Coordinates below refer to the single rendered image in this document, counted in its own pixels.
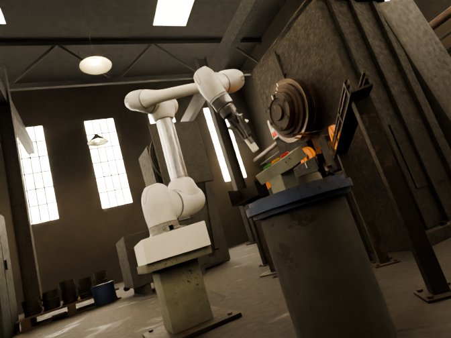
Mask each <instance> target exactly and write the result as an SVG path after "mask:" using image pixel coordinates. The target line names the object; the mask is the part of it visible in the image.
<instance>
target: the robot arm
mask: <svg viewBox="0 0 451 338"><path fill-rule="evenodd" d="M193 78H194V81H195V83H192V84H186V85H182V86H178V87H173V88H169V89H162V90H148V89H144V90H136V91H132V92H130V93H129V94H128V95H127V96H126V97H125V101H124V102H125V105H126V107H127V108H128V109H131V110H133V111H139V112H143V113H149V114H150V116H151V118H152V119H153V120H154V122H155V123H156V124H157V128H158V132H159V136H160V140H161V143H162V148H163V151H164V156H165V159H166V164H167V167H168V172H169V175H170V180H171V182H170V184H169V186H168V187H167V186H165V185H164V184H161V183H156V184H152V185H150V186H147V187H146V188H145V189H144V191H143V193H142V209H143V213H144V217H145V220H146V223H147V226H148V228H149V232H150V237H153V236H155V235H160V234H162V233H166V232H169V231H172V230H175V229H179V228H181V227H186V225H179V222H178V220H177V218H181V217H187V216H189V215H193V214H195V213H196V212H198V211H200V210H201V209H202V208H203V206H204V204H205V195H204V194H203V192H202V190H201V189H200V188H198V187H197V185H196V184H195V183H194V180H193V179H191V178H189V177H188V176H187V171H186V168H185V163H184V160H183V156H182V153H181V148H180V145H179V141H178V137H177V133H176V130H175V127H174V122H173V119H174V114H175V113H176V112H177V110H178V103H177V100H176V99H178V98H181V97H186V96H189V95H194V94H197V93H201V94H202V95H203V96H204V97H205V99H206V100H208V101H209V102H210V103H211V105H212V106H213V108H214V109H215V110H216V112H217V113H219V114H220V115H221V116H222V118H223V119H227V121H228V123H229V125H230V126H229V127H228V129H230V130H231V131H232V132H233V133H234V134H235V135H236V136H237V137H238V138H239V139H240V141H245V142H246V143H247V144H248V146H249V147H250V149H251V150H252V151H253V152H255V151H257V150H258V149H259V148H258V146H257V145H256V144H255V142H254V140H253V139H252V138H251V133H252V132H251V130H250V128H249V127H248V124H247V123H246V120H245V119H244V115H243V113H241V114H238V113H237V112H236V111H237V109H236V107H235V106H234V104H232V103H233V101H232V99H231V98H230V96H229V95H228V94H230V93H233V92H236V91H238V90H240V89H241V88H242V87H243V85H244V82H245V80H244V75H243V73H242V72H241V71H240V70H236V69H229V70H223V71H220V72H214V71H212V69H210V68H208V67H206V66H204V67H202V68H200V69H199V70H197V71H196V73H195V74H194V77H193Z"/></svg>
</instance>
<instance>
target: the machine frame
mask: <svg viewBox="0 0 451 338"><path fill-rule="evenodd" d="M384 1H385V0H304V2H303V3H302V4H301V6H300V8H298V10H297V11H296V13H295V14H294V16H293V17H292V18H291V20H290V21H289V22H288V24H287V25H286V26H285V28H284V29H283V31H282V32H281V33H280V34H279V36H278V38H277V39H276V40H275V41H274V43H273V44H272V46H271V47H270V48H269V49H268V51H267V52H266V54H265V55H264V56H263V58H262V59H261V61H260V62H259V63H258V64H257V66H256V68H255V69H254V70H253V71H252V73H251V74H250V75H251V77H252V80H254V81H255V83H256V87H257V89H258V93H259V95H260V98H261V101H262V104H263V107H264V110H265V112H266V116H267V118H268V115H267V109H266V108H267V105H268V101H269V99H270V96H271V93H272V90H273V89H274V87H275V85H276V84H277V83H278V82H279V81H280V80H283V77H282V74H281V71H280V69H279V66H278V63H277V60H276V58H275V56H274V52H276V53H277V55H279V57H278V59H279V62H280V64H281V68H282V69H283V73H286V76H285V78H300V79H302V80H304V81H305V82H307V83H309V84H311V85H312V86H313V87H314V88H315V89H316V91H317V92H318V94H319V97H320V100H321V119H320V122H319V125H318V126H317V129H316V130H315V131H319V130H323V131H321V132H315V133H311V134H312V135H319V136H310V135H309V136H308V137H307V138H305V139H304V140H301V141H297V142H285V141H283V140H282V139H281V138H280V137H277V138H276V139H275V141H276V143H277V147H278V149H279V153H280V155H281V156H282V155H283V154H284V153H285V152H291V151H292V150H294V149H296V148H298V147H299V146H300V147H301V148H302V149H303V148H306V147H310V148H312V149H313V150H314V151H316V150H318V149H320V146H319V142H318V139H320V138H321V137H323V136H325V135H329V129H328V127H329V126H331V125H335V124H336V119H337V115H338V109H339V105H340V99H341V95H342V89H343V83H344V79H345V77H348V82H350V88H349V91H353V90H354V89H357V88H358V85H359V83H360V79H361V76H362V71H363V70H366V75H369V78H368V80H369V82H370V84H371V83H372V84H373V86H372V90H371V92H370V94H369V96H368V99H369V101H370V104H371V105H372V108H373V110H374V113H375V115H376V117H377V119H378V122H379V124H380V127H381V129H382V131H383V133H384V136H385V138H386V141H387V143H388V145H389V147H390V150H391V152H392V155H393V157H394V159H395V161H396V164H397V166H398V169H399V171H400V173H401V175H402V178H403V180H404V183H405V185H406V187H407V189H408V192H409V194H410V197H411V199H412V201H413V204H414V206H415V208H416V211H417V213H418V215H419V218H420V219H421V222H422V224H423V227H424V229H425V232H426V233H427V236H428V238H429V241H430V243H431V245H434V244H437V243H439V242H441V241H444V240H445V239H448V238H449V237H451V149H450V147H449V145H448V143H447V141H446V139H445V137H444V134H443V133H442V130H441V129H440V126H439V124H438V122H437V120H436V118H435V116H434V113H433V111H432V109H431V107H430V105H429V103H428V100H427V99H426V97H425V95H424V93H423V91H422V89H421V87H420V85H419V82H418V80H417V78H416V76H415V74H414V72H413V69H412V67H411V65H410V63H409V61H408V59H407V57H406V55H405V53H404V51H403V49H402V47H401V45H400V43H399V42H398V40H397V38H396V37H395V35H394V34H393V32H392V31H391V29H390V27H389V26H388V24H387V23H386V21H385V19H384V17H383V15H382V13H381V11H380V9H379V7H378V5H377V3H379V2H384ZM348 155H349V158H350V161H351V163H352V166H353V168H354V171H355V173H356V176H357V178H358V181H359V183H360V186H361V188H362V191H363V193H364V196H365V198H366V201H367V203H368V206H369V209H370V211H371V213H372V216H373V219H374V221H375V223H376V226H377V229H378V230H379V233H380V236H381V239H382V241H383V243H384V246H385V249H386V251H387V253H389V252H398V251H411V248H410V246H409V244H408V242H407V239H406V236H405V234H404V232H403V229H402V227H401V224H400V222H399V220H398V217H397V215H396V212H395V210H394V208H393V205H392V203H391V200H390V198H389V196H388V193H387V190H386V188H385V185H384V184H383V181H382V178H381V176H380V174H379V171H378V169H377V166H376V164H375V162H374V159H373V157H372V154H371V152H370V150H369V148H368V145H367V142H366V140H365V138H364V135H363V133H362V130H361V128H360V126H359V124H358V126H357V128H356V131H355V134H354V137H353V139H352V142H351V144H350V147H349V150H348ZM348 196H349V199H350V202H351V203H352V206H353V209H354V212H355V214H356V217H357V219H358V222H359V224H360V228H361V230H362V232H363V235H364V238H365V240H366V243H367V246H368V248H369V250H370V253H371V254H374V250H373V248H372V245H371V242H370V239H369V238H368V235H367V232H366V229H365V227H364V224H363V222H362V219H361V217H360V214H359V212H358V209H357V206H356V203H355V202H354V199H353V196H352V193H351V191H350V192H348Z"/></svg>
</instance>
